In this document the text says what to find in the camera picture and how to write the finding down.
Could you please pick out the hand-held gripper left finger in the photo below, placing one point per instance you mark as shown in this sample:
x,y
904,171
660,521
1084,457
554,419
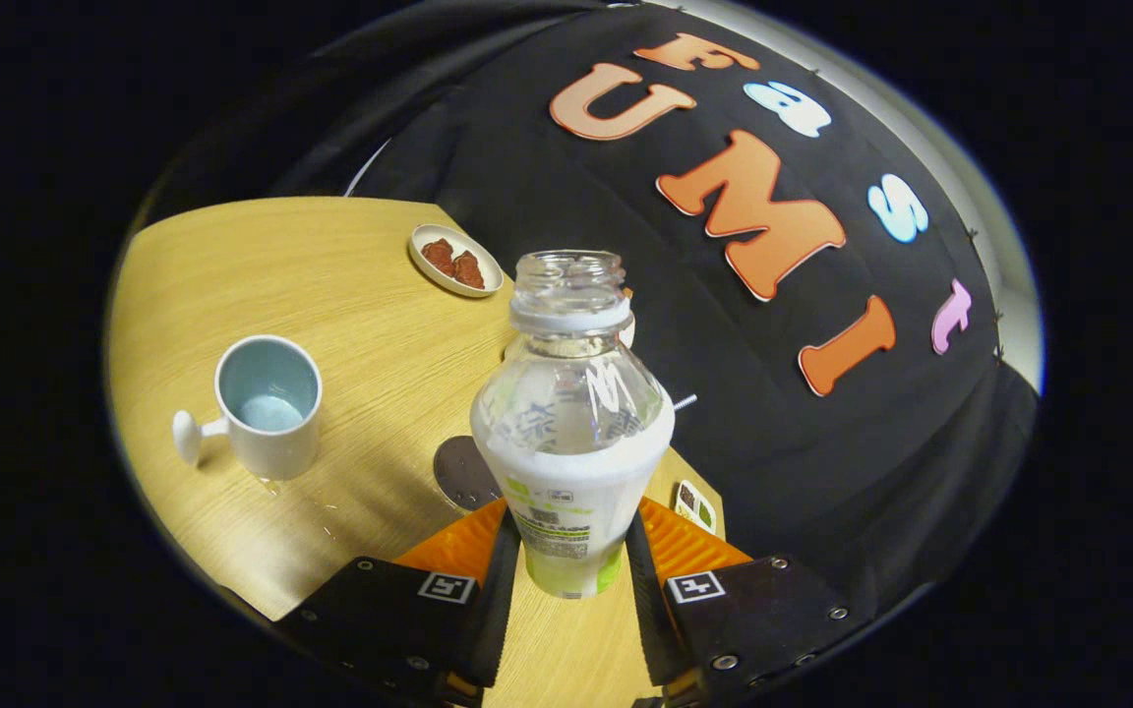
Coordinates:
x,y
399,619

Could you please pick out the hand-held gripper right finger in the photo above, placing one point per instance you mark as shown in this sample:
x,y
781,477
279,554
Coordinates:
x,y
763,615

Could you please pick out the wooden table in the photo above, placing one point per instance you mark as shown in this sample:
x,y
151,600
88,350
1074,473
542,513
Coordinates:
x,y
350,295

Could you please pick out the white divided bean dish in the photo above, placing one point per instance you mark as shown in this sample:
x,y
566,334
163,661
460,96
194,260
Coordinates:
x,y
695,506

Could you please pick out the dark round coaster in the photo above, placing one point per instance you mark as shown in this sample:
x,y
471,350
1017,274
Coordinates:
x,y
463,472

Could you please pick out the clear plastic juice bottle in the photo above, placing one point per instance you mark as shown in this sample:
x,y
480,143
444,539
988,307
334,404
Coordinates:
x,y
571,442

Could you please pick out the white cup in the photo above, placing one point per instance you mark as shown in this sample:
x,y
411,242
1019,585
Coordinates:
x,y
267,413

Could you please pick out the brown food piece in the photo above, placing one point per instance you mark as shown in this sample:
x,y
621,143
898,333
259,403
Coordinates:
x,y
469,270
439,256

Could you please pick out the metal spoon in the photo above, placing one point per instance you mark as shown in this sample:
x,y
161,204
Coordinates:
x,y
685,401

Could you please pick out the white oval plate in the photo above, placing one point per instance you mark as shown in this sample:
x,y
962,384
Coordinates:
x,y
456,261

